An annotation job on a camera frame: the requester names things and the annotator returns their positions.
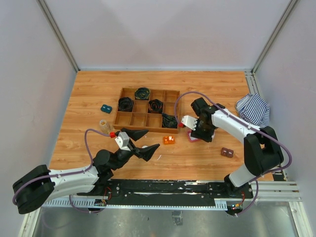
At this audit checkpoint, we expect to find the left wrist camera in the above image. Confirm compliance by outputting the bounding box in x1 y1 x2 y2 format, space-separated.
115 132 131 151

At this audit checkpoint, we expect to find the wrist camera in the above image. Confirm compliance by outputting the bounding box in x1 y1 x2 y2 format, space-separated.
115 132 131 151
179 115 198 131

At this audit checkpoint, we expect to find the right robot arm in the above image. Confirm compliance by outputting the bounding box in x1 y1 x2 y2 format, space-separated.
191 97 284 198

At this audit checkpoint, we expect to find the teal bottle cap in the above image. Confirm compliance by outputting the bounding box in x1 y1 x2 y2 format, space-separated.
100 104 113 114

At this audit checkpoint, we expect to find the black green coiled cable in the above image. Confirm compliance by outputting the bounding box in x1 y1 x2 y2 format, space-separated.
134 86 151 100

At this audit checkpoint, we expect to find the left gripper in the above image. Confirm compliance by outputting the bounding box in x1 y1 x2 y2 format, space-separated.
111 128 159 171

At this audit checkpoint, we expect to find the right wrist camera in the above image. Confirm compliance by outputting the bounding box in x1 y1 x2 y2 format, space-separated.
179 115 198 131

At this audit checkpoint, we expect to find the brown pill box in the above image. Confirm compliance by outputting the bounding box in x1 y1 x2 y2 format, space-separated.
221 147 234 158

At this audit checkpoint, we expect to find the wooden compartment tray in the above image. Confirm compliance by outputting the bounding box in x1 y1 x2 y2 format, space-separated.
113 87 181 134

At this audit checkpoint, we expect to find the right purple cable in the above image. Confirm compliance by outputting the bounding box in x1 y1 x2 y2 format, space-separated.
174 91 293 218

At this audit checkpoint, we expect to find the purple cable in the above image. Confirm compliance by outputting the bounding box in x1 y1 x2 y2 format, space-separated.
174 91 293 218
12 128 117 214

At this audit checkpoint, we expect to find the striped cloth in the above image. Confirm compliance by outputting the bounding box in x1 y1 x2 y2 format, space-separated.
235 93 270 128

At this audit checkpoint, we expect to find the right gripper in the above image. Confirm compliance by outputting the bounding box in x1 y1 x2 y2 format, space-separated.
191 118 215 142

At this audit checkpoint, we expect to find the black red coiled cable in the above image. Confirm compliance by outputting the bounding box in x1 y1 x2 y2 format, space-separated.
148 98 164 114

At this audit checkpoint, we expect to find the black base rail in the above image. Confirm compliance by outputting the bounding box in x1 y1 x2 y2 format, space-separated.
77 179 254 208

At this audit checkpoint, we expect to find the orange pill box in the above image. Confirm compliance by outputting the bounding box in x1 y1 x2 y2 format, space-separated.
162 135 175 145

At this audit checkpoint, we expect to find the pink pill organizer box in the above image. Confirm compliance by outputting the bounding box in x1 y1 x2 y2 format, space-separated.
187 130 199 142

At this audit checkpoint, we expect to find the black coiled cable left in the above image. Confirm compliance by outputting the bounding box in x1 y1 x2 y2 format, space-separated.
117 96 134 111

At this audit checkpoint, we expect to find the black coiled cable right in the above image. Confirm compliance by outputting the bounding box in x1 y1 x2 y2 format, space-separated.
161 113 178 128

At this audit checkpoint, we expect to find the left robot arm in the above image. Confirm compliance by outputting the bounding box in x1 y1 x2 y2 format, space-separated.
12 128 160 214

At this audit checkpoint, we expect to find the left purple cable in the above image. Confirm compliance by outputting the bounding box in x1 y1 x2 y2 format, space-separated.
12 128 117 214

